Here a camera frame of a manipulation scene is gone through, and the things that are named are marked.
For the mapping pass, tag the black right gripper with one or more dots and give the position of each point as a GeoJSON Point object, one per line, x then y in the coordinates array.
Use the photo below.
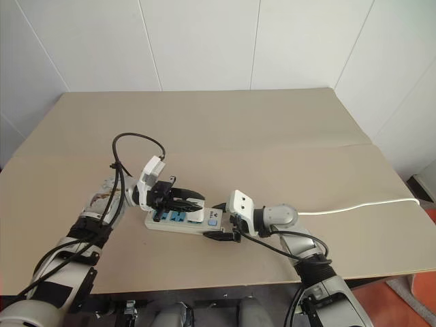
{"type": "Point", "coordinates": [236, 226]}

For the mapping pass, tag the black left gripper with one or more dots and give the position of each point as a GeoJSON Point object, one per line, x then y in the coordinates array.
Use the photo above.
{"type": "Point", "coordinates": [160, 195]}

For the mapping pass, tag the white charger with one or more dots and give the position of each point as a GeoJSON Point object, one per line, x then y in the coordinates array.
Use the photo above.
{"type": "Point", "coordinates": [198, 215]}

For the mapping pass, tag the white power strip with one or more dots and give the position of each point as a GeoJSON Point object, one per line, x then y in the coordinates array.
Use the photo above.
{"type": "Point", "coordinates": [190, 227]}

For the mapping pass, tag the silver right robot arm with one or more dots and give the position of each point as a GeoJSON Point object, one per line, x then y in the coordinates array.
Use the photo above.
{"type": "Point", "coordinates": [284, 214]}

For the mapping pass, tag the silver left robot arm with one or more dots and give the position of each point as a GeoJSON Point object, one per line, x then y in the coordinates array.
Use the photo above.
{"type": "Point", "coordinates": [51, 265]}

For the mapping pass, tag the dark grey rounded shape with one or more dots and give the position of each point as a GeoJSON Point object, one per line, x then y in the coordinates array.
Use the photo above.
{"type": "Point", "coordinates": [252, 311]}
{"type": "Point", "coordinates": [168, 313]}

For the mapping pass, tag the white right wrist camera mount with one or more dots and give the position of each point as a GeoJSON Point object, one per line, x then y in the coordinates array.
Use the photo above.
{"type": "Point", "coordinates": [242, 201]}

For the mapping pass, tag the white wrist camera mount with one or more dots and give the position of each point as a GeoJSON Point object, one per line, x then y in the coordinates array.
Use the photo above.
{"type": "Point", "coordinates": [242, 201]}
{"type": "Point", "coordinates": [150, 172]}

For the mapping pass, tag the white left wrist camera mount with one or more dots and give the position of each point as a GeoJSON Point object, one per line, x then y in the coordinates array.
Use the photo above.
{"type": "Point", "coordinates": [150, 172]}

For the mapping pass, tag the black table frame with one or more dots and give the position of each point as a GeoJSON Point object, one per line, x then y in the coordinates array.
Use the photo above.
{"type": "Point", "coordinates": [211, 297]}

